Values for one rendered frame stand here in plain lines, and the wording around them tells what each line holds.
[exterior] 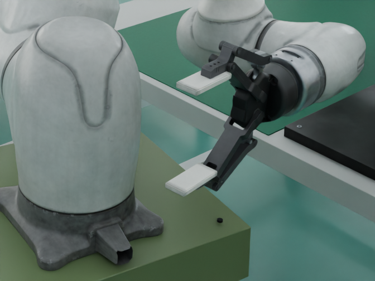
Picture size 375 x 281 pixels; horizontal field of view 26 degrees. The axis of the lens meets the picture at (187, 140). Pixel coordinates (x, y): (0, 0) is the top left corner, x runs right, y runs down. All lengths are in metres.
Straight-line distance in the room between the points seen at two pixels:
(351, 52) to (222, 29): 0.19
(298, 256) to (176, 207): 1.34
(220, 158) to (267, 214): 1.61
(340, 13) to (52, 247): 1.30
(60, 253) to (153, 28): 1.08
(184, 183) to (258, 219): 1.63
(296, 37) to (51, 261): 0.46
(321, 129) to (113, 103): 0.64
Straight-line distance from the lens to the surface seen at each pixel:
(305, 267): 2.43
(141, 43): 1.93
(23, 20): 1.13
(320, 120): 1.56
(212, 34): 1.22
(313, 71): 1.11
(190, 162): 2.51
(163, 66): 1.81
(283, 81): 1.06
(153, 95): 1.74
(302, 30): 1.18
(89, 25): 1.01
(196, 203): 1.17
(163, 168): 1.24
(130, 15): 2.11
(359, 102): 1.64
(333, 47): 1.16
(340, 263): 2.46
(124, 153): 1.01
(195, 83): 0.92
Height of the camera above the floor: 1.49
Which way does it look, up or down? 29 degrees down
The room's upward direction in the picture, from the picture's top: straight up
